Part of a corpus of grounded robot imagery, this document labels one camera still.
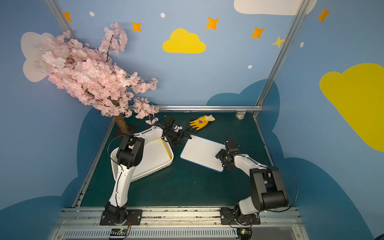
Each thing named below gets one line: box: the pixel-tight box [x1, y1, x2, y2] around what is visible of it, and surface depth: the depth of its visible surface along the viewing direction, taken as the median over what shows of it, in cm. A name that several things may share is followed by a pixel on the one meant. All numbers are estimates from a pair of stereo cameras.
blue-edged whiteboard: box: [179, 134, 226, 173], surface depth 104 cm
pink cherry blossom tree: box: [40, 22, 159, 134], surface depth 71 cm
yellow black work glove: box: [186, 114, 216, 133], surface depth 116 cm
